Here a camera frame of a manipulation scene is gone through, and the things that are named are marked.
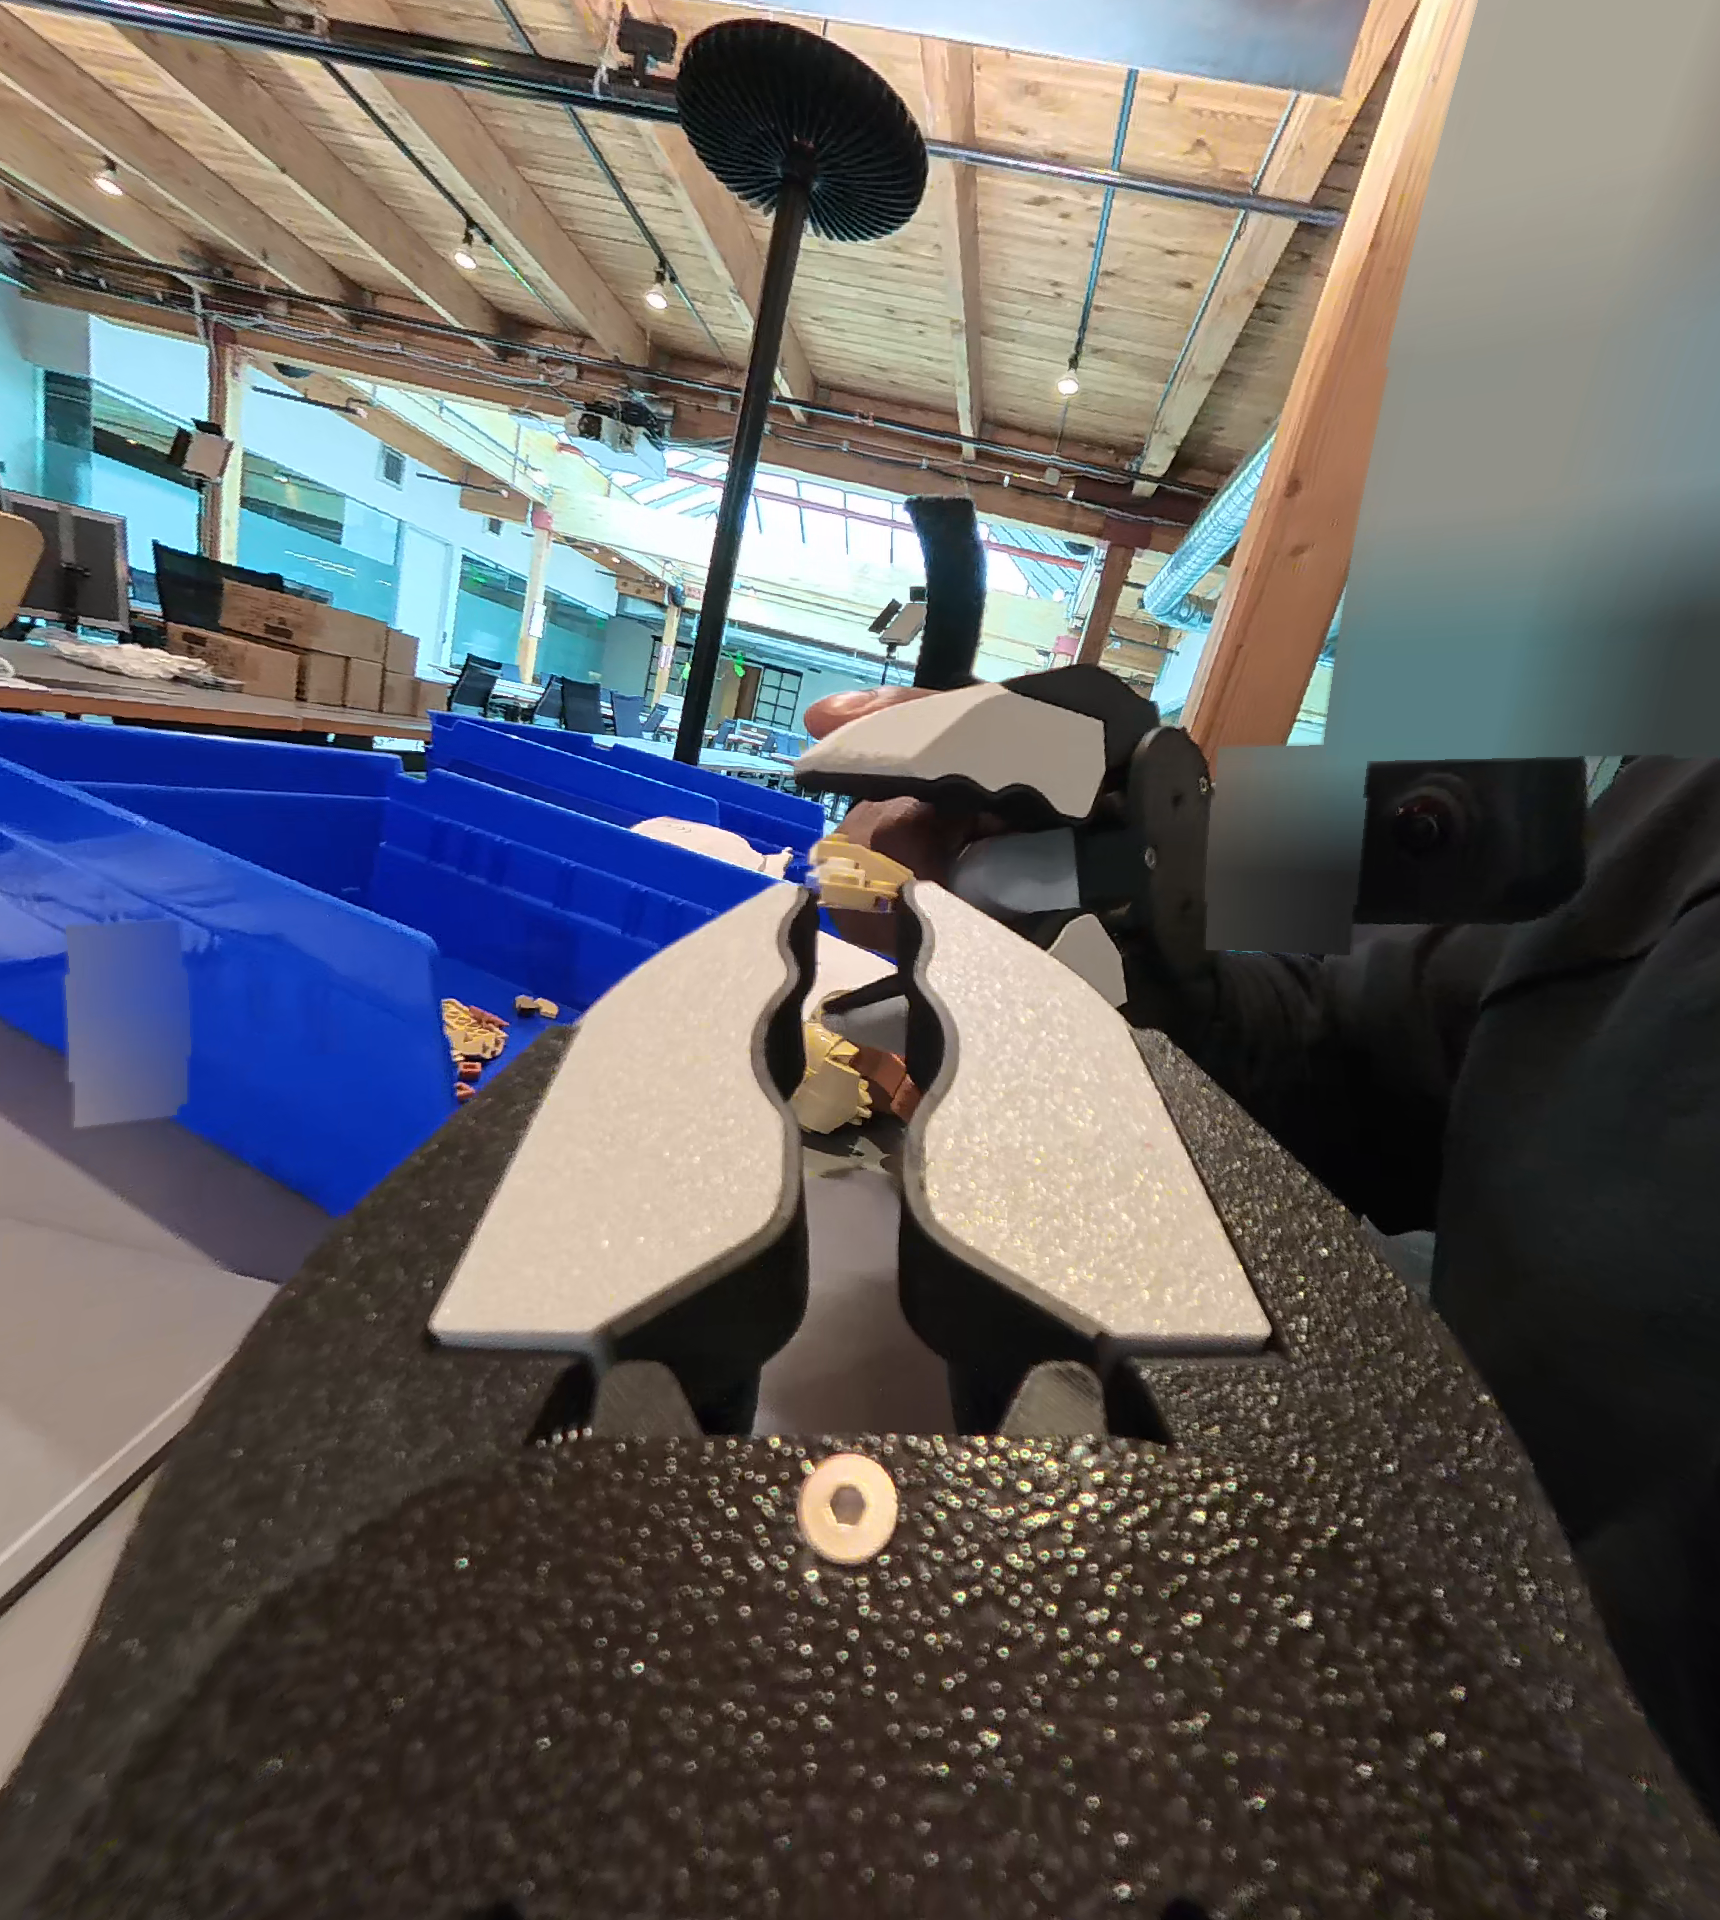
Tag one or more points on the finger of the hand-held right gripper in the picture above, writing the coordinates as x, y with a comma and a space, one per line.
950, 735
1025, 872

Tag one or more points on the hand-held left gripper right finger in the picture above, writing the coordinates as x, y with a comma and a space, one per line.
1084, 1170

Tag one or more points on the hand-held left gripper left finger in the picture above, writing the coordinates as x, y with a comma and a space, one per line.
634, 1155

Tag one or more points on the tan brick assembly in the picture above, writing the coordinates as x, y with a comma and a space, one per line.
853, 872

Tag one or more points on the tan and brown brick model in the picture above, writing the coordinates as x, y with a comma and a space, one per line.
830, 1072

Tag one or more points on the person's right forearm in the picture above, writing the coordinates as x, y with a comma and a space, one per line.
1325, 1081

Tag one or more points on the grey desk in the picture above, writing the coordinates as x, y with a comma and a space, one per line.
95, 1321

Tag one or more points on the person's right hand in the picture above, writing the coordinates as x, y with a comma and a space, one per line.
921, 840

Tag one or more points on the group of small loose bricks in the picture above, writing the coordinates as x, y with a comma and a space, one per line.
479, 1029

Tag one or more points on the pale plastic bag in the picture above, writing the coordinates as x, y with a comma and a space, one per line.
680, 840

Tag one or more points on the blue plastic storage bin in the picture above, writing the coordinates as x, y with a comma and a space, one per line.
574, 765
275, 1051

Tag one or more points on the person's black jacket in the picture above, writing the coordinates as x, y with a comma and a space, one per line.
1671, 1200

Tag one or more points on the black floor lamp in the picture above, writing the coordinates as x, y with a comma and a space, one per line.
800, 134

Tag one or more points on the stack of cardboard boxes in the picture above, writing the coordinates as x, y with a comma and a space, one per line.
275, 614

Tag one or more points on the silver ventilation duct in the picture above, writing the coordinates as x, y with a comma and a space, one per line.
1221, 540

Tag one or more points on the wooden support post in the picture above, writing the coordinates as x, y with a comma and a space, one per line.
1325, 451

